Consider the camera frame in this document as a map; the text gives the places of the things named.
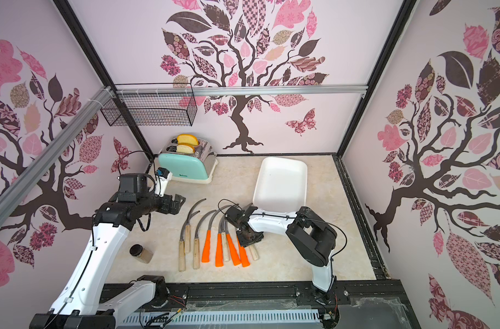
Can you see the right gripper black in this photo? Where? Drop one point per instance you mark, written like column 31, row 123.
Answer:
column 242, row 221

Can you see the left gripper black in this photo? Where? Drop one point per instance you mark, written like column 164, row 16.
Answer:
column 165, row 208

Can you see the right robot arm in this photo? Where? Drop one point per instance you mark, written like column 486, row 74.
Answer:
column 312, row 237

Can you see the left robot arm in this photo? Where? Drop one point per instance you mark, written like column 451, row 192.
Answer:
column 79, row 304

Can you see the white storage box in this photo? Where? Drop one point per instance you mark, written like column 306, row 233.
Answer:
column 282, row 185

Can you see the mint green toaster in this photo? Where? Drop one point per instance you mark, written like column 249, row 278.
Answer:
column 195, row 168

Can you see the small jar with black lid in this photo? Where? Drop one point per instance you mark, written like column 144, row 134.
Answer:
column 141, row 253

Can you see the pale bread slice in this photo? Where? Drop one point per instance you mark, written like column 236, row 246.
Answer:
column 184, row 148

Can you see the yellow bread slice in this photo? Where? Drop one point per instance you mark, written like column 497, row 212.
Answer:
column 188, row 139

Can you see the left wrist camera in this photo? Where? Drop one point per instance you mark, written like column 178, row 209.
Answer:
column 162, row 178

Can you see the black wire basket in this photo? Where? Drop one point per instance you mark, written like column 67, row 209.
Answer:
column 163, row 104

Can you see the white cable duct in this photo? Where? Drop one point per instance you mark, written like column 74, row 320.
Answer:
column 217, row 318

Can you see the aluminium rail back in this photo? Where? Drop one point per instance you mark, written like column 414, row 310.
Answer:
column 274, row 89

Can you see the aluminium rail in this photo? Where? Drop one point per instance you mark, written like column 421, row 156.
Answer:
column 274, row 89
column 15, row 193

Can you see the aluminium rail left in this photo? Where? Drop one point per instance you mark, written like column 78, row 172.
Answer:
column 15, row 193

